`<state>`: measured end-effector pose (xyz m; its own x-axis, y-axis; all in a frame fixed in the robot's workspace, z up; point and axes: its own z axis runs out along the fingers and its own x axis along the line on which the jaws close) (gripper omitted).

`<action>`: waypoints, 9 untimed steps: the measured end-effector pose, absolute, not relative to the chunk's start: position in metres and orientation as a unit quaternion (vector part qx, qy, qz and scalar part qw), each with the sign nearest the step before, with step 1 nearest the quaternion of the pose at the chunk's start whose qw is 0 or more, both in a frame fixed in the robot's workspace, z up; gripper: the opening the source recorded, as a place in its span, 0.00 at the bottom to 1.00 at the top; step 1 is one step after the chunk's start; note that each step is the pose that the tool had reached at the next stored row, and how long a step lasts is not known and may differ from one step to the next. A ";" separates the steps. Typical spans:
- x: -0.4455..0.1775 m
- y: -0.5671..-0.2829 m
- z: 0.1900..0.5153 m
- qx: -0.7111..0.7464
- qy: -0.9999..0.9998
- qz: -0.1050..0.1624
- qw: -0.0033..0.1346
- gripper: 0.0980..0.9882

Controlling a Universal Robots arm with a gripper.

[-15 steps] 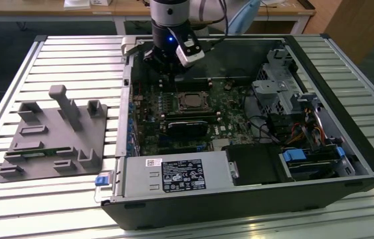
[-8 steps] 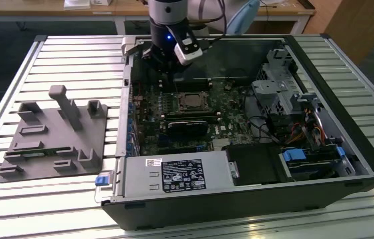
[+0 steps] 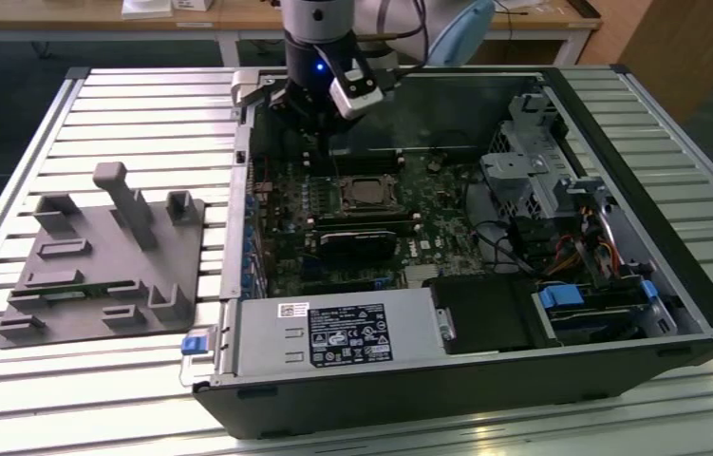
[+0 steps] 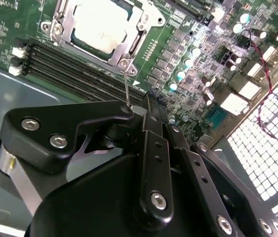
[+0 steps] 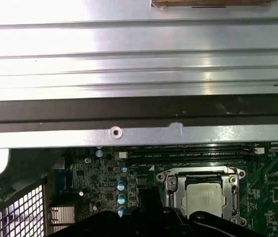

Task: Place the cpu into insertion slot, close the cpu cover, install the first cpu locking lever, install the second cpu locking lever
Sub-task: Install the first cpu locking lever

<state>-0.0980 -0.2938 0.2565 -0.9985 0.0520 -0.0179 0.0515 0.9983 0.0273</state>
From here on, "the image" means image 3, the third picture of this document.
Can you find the silver coin battery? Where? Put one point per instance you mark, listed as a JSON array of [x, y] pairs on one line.
[[435, 166]]

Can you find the black graphics card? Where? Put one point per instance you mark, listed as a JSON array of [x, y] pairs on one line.
[[356, 244]]

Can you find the green motherboard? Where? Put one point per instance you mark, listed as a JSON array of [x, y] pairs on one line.
[[451, 237]]

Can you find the grey power supply unit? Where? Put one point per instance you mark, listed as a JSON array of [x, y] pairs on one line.
[[267, 332]]

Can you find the grey plastic parts rack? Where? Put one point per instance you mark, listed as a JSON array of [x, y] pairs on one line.
[[110, 266]]

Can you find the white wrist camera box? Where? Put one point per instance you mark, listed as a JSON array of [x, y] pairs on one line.
[[359, 97]]

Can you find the blue case latch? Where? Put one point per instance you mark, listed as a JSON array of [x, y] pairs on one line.
[[196, 344]]

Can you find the metal drive cage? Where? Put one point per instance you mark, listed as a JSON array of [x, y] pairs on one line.
[[520, 166]]

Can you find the silver square CPU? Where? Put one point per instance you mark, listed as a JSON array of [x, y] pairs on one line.
[[371, 192]]

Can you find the blue drive clip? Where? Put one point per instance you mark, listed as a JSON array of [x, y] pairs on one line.
[[648, 290]]

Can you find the green RAM stick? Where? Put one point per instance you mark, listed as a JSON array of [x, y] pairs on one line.
[[96, 288]]

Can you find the small silver heat sink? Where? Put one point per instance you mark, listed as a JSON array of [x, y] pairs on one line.
[[423, 274]]

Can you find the wooden cabinet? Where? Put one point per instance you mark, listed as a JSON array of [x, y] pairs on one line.
[[698, 47]]

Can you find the black open PC case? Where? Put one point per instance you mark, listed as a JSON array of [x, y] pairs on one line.
[[394, 408]]

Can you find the black RAM slot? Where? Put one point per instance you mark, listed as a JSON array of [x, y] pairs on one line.
[[363, 219], [368, 155], [363, 228]]

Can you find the wooden desk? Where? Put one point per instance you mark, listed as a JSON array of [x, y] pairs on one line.
[[78, 24]]

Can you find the blue disk carrier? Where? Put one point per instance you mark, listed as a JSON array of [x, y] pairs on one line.
[[562, 297]]

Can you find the CPU socket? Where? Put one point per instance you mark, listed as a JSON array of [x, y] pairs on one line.
[[342, 207]]

